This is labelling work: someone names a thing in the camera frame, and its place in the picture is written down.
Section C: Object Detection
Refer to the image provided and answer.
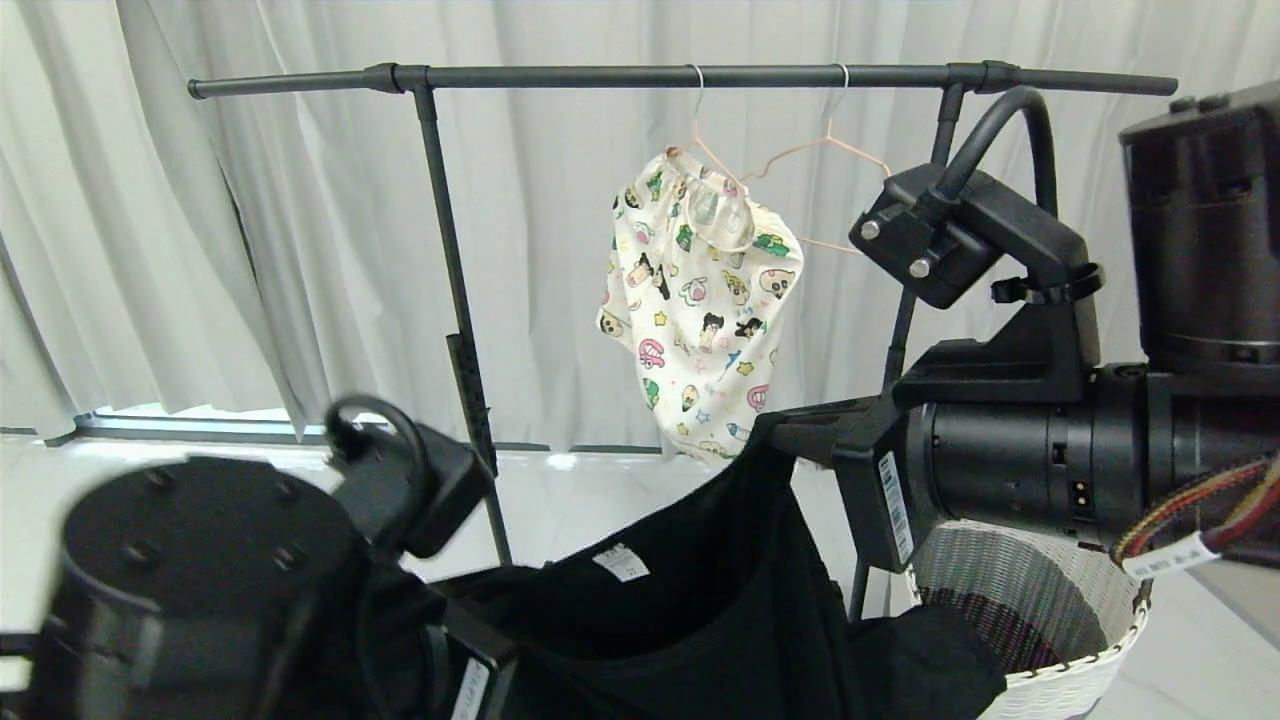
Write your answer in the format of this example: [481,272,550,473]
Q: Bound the cream printed garment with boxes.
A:
[597,148,806,463]

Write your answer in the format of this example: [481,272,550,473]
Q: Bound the pink clothes hanger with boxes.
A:
[738,64,893,256]
[665,64,751,201]

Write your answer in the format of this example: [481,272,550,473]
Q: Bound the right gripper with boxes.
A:
[833,372,1151,576]

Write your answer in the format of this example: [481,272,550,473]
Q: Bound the black clothes rack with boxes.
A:
[188,60,1179,621]

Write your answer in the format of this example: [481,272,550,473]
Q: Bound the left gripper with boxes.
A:
[345,560,519,720]

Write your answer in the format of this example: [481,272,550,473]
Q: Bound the black cable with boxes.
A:
[325,395,433,476]
[935,85,1059,216]

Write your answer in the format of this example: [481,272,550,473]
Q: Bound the white laundry basket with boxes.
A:
[905,520,1153,720]

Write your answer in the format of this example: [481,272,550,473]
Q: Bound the black garment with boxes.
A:
[430,410,1006,720]

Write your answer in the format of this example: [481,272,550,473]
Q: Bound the window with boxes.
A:
[40,403,661,456]

